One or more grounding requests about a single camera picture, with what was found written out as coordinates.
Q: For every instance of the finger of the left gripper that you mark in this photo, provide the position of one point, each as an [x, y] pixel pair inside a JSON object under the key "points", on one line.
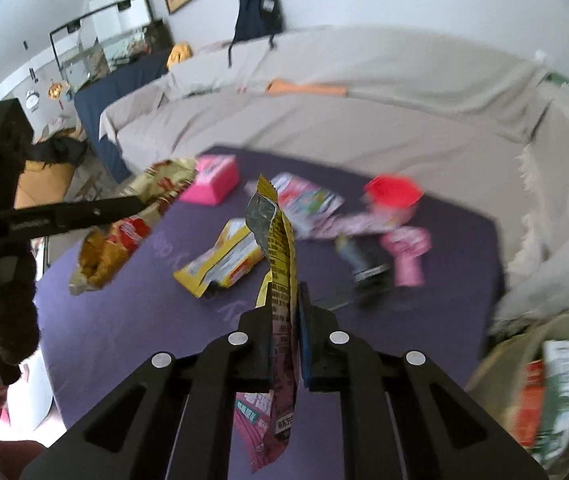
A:
{"points": [[17, 225]]}

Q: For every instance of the pink cup with red rim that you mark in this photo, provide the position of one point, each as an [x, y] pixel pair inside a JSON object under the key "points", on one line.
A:
{"points": [[393, 197]]}

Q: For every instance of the white fringed throw blanket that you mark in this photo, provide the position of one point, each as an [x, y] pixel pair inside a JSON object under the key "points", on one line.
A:
{"points": [[539, 274]]}

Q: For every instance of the beige covered sofa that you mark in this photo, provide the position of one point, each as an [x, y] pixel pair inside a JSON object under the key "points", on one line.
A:
{"points": [[450, 113]]}

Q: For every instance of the green white snack wrapper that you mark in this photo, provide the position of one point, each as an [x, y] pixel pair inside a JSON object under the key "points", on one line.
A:
{"points": [[553, 436]]}

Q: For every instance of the orange strip on sofa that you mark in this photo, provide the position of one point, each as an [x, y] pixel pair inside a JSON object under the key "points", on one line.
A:
{"points": [[280, 86]]}

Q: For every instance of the round trash bin with bag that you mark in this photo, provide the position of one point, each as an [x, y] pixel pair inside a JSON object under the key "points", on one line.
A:
{"points": [[498, 380]]}

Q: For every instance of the glass display cabinet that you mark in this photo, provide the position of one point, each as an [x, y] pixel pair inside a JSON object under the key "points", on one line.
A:
{"points": [[105, 39]]}

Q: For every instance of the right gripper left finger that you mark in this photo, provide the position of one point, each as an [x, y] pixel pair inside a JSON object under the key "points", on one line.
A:
{"points": [[171, 418]]}

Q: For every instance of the green box on sofa arm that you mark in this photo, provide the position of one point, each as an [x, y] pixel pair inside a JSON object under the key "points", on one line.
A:
{"points": [[559, 80]]}

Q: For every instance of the red snack wrapper in bin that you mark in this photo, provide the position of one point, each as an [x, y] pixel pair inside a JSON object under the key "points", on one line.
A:
{"points": [[530, 405]]}

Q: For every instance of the yellow snack box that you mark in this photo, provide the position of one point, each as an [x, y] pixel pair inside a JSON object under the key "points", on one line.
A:
{"points": [[234, 254]]}

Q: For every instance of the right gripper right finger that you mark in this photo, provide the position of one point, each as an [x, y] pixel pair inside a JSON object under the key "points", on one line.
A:
{"points": [[402, 416]]}

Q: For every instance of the black torn wrapper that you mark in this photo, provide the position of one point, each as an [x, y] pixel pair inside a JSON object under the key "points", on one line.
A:
{"points": [[371, 279]]}

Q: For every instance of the yellow pink chips wrapper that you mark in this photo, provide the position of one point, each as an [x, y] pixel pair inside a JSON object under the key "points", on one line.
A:
{"points": [[264, 420]]}

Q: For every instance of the dark blue backpack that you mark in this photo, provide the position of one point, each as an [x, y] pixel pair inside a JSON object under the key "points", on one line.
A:
{"points": [[257, 19]]}

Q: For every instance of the cartoon noodle snack bag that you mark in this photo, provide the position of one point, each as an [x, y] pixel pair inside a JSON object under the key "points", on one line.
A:
{"points": [[104, 252]]}

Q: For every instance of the yellow plush toy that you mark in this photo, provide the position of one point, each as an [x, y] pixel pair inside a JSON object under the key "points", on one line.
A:
{"points": [[180, 53]]}

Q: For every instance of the colourful flat wrapper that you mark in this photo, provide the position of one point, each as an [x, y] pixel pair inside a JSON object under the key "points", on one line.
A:
{"points": [[314, 211]]}

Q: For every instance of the dark blue bench cushion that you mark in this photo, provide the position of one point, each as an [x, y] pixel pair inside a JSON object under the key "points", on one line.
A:
{"points": [[110, 96]]}

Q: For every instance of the pink bear candy wrapper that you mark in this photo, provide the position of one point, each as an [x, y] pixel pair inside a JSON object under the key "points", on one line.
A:
{"points": [[407, 245]]}

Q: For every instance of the pink box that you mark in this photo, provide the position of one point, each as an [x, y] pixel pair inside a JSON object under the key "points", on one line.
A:
{"points": [[216, 177]]}

